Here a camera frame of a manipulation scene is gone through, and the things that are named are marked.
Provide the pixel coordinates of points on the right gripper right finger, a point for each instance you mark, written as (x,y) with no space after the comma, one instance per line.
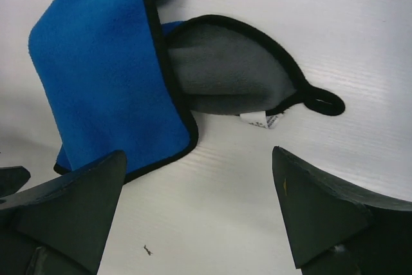
(336,227)

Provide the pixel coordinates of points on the blue microfiber towel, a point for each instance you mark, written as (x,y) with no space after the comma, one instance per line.
(116,78)

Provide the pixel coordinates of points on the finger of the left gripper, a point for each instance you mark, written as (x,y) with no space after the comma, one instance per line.
(12,179)

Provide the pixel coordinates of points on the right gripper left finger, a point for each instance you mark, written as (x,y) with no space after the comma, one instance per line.
(61,226)

